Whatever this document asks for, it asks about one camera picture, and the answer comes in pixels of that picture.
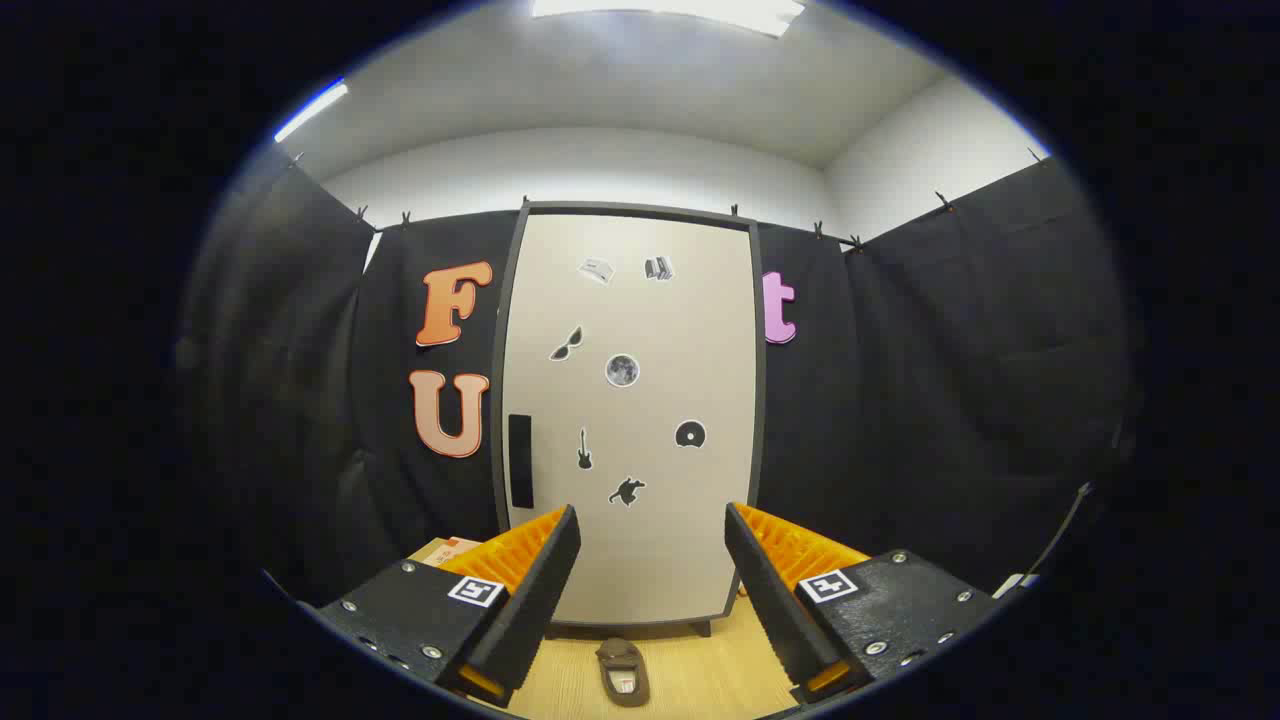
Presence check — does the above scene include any beige book orange corner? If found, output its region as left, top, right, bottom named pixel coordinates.
left=408, top=537, right=483, bottom=569

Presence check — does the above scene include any brown fuzzy shoe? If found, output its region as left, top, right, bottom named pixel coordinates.
left=596, top=638, right=651, bottom=708

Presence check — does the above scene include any black door handle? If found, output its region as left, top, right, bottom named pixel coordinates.
left=509, top=414, right=534, bottom=509

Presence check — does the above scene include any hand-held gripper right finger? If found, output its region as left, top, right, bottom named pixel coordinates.
left=724, top=502, right=998, bottom=707

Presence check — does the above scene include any black backdrop cloth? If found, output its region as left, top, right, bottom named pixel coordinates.
left=175, top=150, right=1131, bottom=611

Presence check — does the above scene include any long ceiling light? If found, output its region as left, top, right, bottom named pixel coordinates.
left=274, top=80, right=349, bottom=143

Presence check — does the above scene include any grey shoe cabinet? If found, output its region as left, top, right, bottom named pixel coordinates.
left=490, top=200, right=767, bottom=637

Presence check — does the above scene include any wide ceiling light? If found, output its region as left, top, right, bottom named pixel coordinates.
left=530, top=0, right=806, bottom=38

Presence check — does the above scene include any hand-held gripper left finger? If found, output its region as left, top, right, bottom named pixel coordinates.
left=298, top=505, right=582, bottom=709

